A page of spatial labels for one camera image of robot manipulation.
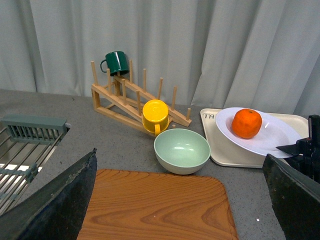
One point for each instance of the orange fruit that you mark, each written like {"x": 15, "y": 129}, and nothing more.
{"x": 246, "y": 123}

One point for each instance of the wooden cutting board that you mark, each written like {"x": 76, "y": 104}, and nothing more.
{"x": 134, "y": 205}

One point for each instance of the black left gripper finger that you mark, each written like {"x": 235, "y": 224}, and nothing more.
{"x": 57, "y": 210}

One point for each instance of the light green bowl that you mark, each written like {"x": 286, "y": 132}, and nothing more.
{"x": 181, "y": 151}

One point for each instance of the grey curtain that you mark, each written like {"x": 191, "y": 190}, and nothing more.
{"x": 259, "y": 54}

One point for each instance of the wooden dish rack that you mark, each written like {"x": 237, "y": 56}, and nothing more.
{"x": 121, "y": 99}

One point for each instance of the white plate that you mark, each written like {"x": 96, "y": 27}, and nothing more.
{"x": 273, "y": 133}

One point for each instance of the grey sink drying rack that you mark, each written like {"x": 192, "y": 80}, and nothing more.
{"x": 26, "y": 143}

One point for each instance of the yellow mug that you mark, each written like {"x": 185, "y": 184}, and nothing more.
{"x": 155, "y": 116}

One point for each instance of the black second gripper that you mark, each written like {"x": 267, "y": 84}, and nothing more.
{"x": 295, "y": 191}

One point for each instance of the dark green mug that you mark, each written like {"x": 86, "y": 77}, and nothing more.
{"x": 116, "y": 62}

